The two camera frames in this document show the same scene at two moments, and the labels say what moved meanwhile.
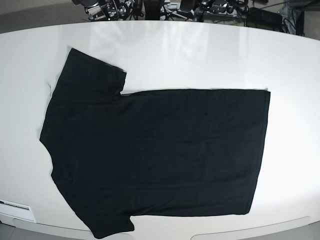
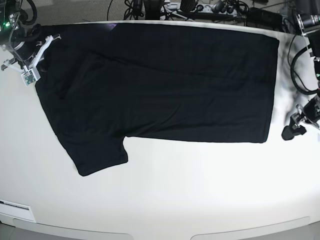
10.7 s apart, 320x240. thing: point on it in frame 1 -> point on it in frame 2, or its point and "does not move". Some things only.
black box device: [258, 18] does not move
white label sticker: [18, 210] does not move
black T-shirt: [185, 152] -> [104, 82]
